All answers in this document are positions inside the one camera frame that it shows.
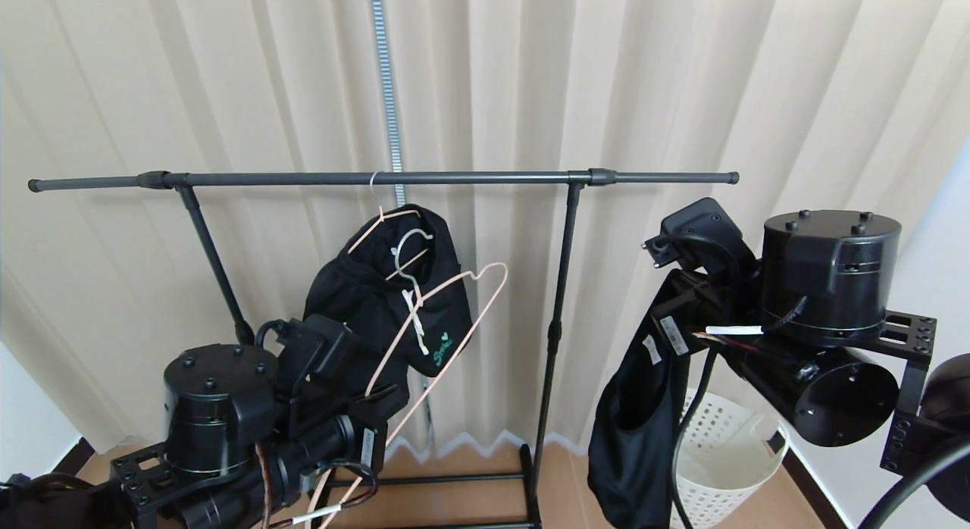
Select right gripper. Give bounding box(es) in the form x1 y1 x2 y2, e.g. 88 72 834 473
650 271 901 448

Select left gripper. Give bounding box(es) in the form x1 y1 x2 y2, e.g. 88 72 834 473
180 415 390 529

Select black shorts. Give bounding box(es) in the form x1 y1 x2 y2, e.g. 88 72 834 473
302 203 475 421

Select black garment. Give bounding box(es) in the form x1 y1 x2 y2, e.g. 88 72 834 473
587 270 703 529

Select pink clothes hanger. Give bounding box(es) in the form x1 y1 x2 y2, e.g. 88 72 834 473
306 227 509 529
346 171 427 281

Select white laundry basket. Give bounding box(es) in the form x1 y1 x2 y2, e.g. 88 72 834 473
670 391 791 529

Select black clothes rack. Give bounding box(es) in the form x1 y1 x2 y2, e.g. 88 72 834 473
28 167 740 529

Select beige curtain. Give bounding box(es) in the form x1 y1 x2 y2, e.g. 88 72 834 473
0 0 970 458

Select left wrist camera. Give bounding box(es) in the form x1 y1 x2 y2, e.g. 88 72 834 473
276 314 361 440

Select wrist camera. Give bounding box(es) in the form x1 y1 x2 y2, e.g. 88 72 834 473
642 196 759 289
276 314 361 440

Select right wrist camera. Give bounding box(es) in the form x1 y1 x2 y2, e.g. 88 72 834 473
642 196 759 289

